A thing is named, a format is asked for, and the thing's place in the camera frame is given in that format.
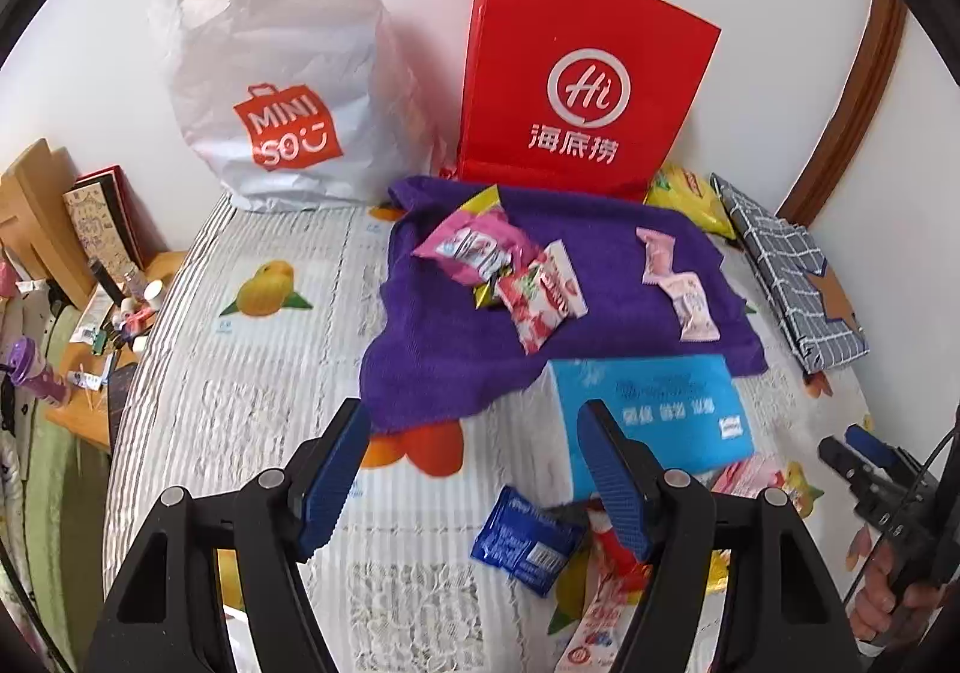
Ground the checkered folded cloth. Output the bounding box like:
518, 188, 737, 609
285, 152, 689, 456
709, 172, 871, 375

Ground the brown wooden door frame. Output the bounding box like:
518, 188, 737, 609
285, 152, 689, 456
776, 0, 908, 228

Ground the large pink snack packet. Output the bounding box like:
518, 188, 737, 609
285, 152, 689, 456
411, 185, 530, 310

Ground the purple towel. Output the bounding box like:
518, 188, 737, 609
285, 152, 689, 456
360, 174, 768, 432

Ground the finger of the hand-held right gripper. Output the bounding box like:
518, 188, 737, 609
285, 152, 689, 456
844, 424, 912, 468
817, 437, 887, 495

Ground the white cosmetic tube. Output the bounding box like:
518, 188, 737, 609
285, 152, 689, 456
79, 287, 113, 330

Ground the blue tissue pack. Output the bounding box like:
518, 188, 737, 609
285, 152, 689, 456
547, 354, 757, 501

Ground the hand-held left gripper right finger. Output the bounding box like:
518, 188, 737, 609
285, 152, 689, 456
576, 399, 860, 673

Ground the person's right hand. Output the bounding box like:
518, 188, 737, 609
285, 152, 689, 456
846, 527, 952, 644

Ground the fruit print tablecloth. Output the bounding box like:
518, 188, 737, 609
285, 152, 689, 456
101, 189, 878, 673

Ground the black phone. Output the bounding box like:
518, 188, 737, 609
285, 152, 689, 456
107, 354, 143, 449

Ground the wooden nightstand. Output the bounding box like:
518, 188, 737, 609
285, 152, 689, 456
45, 251, 188, 453

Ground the patterned beige book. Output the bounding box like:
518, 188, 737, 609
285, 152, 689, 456
61, 182, 130, 286

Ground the small blue snack packet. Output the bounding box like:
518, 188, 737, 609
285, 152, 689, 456
470, 485, 587, 599

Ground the white plastic shopping bag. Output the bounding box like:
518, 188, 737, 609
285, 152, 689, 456
146, 0, 443, 213

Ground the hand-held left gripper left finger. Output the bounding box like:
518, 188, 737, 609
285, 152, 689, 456
86, 399, 372, 673

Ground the red book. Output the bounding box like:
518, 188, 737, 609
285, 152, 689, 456
75, 164, 170, 269

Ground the wooden bed headboard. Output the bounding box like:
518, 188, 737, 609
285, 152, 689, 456
0, 137, 98, 310

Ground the yellow chip bag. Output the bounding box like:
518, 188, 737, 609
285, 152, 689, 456
645, 164, 740, 241

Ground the red snack packet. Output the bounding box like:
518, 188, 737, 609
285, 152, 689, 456
585, 504, 652, 593

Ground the black cosmetic tube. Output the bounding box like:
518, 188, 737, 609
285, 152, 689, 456
90, 259, 121, 303

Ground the purple drink bottle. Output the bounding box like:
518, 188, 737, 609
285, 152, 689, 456
0, 335, 72, 408

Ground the long pink white snack packet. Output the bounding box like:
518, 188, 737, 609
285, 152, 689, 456
551, 538, 653, 673

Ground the red paper bag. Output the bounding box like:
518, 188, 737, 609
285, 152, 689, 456
442, 0, 722, 203

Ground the yellow snack packet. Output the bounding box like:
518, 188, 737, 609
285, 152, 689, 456
551, 545, 734, 640

